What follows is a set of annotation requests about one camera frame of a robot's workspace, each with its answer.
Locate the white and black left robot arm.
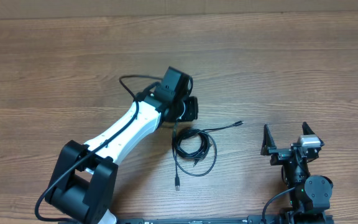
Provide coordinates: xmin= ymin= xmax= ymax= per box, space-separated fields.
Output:
xmin=35 ymin=67 xmax=198 ymax=223

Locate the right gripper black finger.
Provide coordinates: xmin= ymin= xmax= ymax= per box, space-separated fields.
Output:
xmin=260 ymin=124 xmax=276 ymax=156
xmin=302 ymin=121 xmax=324 ymax=146

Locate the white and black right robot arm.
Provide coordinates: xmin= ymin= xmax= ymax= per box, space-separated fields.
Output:
xmin=260 ymin=122 xmax=334 ymax=223

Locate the black USB-A cable with coil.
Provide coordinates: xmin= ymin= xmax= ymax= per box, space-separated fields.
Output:
xmin=171 ymin=119 xmax=218 ymax=192

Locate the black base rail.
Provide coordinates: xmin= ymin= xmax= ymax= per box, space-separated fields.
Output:
xmin=57 ymin=214 xmax=335 ymax=224

